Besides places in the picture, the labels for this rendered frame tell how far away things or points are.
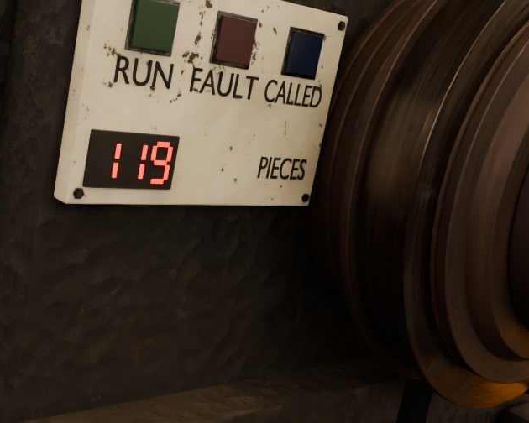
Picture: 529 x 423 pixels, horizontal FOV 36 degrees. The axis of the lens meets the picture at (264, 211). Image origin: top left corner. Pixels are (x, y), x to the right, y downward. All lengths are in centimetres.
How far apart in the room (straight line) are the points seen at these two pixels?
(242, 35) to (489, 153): 23
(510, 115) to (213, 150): 25
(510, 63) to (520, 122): 5
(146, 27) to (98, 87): 6
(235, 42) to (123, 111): 11
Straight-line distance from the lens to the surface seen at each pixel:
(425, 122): 68
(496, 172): 71
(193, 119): 67
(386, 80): 72
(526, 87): 73
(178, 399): 78
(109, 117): 62
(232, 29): 67
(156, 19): 63
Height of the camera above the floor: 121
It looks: 12 degrees down
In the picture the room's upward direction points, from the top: 11 degrees clockwise
